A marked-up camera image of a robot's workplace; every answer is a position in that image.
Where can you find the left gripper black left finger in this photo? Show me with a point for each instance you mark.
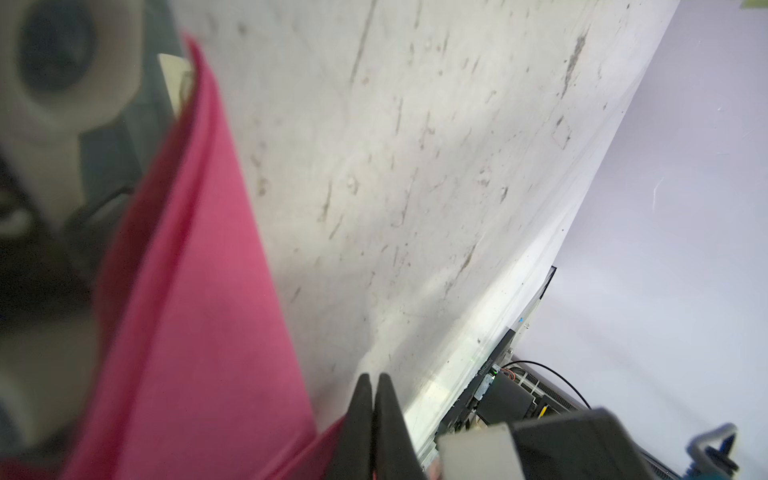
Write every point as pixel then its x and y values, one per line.
pixel 352 456

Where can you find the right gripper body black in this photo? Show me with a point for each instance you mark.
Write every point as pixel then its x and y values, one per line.
pixel 48 335

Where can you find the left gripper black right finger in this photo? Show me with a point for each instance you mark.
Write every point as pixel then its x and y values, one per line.
pixel 394 457

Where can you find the pink paper napkin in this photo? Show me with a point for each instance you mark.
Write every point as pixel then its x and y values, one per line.
pixel 198 378

